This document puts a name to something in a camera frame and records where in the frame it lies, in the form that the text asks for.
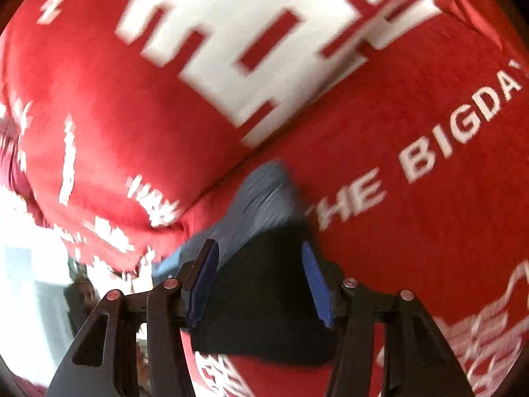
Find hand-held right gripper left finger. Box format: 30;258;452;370
47;239;220;397

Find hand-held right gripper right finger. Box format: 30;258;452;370
301;241;476;397

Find black pants with blue trim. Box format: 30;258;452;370
151;161;344;367

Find red printed blanket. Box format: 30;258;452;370
0;0;529;397

